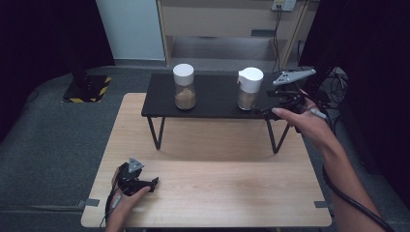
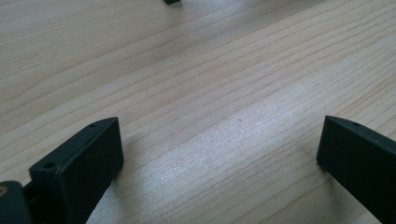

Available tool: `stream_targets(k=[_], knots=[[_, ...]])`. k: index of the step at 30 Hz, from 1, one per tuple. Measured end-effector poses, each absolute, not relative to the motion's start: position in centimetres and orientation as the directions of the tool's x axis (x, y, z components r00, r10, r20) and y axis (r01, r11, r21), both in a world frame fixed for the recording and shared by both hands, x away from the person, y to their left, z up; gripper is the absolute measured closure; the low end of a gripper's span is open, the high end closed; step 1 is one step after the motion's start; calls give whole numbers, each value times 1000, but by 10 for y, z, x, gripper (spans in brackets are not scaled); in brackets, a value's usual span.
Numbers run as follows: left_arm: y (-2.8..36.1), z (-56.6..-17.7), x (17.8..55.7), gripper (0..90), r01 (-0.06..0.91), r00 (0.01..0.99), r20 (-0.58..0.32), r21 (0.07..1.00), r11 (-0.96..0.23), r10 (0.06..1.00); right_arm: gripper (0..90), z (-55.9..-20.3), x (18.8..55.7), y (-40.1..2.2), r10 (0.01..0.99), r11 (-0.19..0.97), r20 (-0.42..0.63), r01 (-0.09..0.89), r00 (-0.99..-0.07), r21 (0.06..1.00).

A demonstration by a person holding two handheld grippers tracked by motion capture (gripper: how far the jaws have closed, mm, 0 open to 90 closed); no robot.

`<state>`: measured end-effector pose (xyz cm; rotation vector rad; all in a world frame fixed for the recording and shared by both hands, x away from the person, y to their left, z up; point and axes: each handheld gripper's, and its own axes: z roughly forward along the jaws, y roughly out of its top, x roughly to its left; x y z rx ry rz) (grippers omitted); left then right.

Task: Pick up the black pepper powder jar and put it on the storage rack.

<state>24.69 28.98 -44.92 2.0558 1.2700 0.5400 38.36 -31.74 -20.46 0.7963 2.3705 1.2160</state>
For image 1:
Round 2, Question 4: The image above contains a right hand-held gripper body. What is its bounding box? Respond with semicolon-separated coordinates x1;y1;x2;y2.
266;68;317;114

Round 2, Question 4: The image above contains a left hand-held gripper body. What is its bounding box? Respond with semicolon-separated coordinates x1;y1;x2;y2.
115;157;152;197

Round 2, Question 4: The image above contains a glass jar with spouted white lid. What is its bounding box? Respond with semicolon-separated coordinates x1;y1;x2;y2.
236;66;265;112

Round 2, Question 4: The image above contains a black shelf with metal legs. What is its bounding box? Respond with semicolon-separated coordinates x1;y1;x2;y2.
140;72;300;155

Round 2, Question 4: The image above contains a person's left hand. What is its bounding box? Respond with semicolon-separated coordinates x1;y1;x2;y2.
103;186;152;232

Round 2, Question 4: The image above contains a person's right hand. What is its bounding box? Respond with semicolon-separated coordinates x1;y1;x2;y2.
271;89;341;153

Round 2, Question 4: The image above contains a dark curtain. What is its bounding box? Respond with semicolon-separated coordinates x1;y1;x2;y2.
299;0;410;209
0;0;116;144

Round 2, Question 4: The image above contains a wooden cabinet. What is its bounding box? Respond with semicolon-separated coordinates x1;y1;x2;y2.
156;0;321;71

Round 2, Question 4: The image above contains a white panel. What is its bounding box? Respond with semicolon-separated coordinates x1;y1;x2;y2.
94;0;167;63

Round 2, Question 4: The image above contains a left hand-held gripper cable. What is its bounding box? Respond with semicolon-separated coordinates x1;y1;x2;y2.
99;178;131;228

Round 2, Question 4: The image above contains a hand-held gripper cable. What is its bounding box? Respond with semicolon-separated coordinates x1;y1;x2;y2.
303;105;396;232
99;178;131;228

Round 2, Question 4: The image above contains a bundle of black cables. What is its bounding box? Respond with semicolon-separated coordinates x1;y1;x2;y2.
324;68;350;105

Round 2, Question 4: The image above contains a black cable from wall socket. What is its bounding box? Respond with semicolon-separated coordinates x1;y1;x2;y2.
271;5;285;73

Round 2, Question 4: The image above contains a white wall socket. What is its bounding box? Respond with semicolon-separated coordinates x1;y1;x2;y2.
271;0;297;13

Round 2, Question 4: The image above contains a right hand-held gripper cable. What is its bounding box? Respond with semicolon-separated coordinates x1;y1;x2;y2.
303;105;396;232

